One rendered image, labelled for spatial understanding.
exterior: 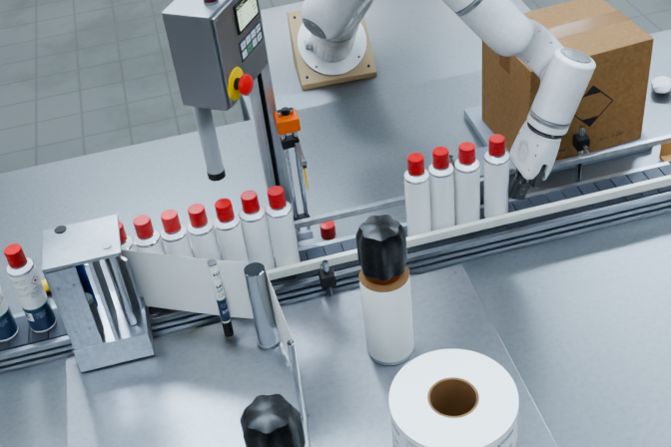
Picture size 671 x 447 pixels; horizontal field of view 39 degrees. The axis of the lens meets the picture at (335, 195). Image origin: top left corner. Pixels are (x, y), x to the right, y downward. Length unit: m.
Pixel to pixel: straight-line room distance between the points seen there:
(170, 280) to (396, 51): 1.18
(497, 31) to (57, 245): 0.89
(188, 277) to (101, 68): 2.93
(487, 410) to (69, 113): 3.16
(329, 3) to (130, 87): 2.38
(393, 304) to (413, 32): 1.33
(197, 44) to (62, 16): 3.60
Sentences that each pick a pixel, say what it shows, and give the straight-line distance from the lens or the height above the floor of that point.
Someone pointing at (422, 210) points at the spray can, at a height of 0.97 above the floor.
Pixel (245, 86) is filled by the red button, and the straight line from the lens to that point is 1.67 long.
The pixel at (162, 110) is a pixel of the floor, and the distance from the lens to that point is 4.20.
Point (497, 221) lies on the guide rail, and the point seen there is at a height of 0.91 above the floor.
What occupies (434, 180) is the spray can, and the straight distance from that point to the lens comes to 1.89.
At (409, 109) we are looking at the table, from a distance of 2.46.
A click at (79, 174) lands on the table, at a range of 2.44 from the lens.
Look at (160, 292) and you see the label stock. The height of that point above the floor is 0.96.
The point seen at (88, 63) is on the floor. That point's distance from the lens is 4.70.
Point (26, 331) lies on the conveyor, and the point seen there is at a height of 0.88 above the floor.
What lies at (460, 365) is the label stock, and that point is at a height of 1.02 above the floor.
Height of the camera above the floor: 2.19
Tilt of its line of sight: 38 degrees down
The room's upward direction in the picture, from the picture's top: 7 degrees counter-clockwise
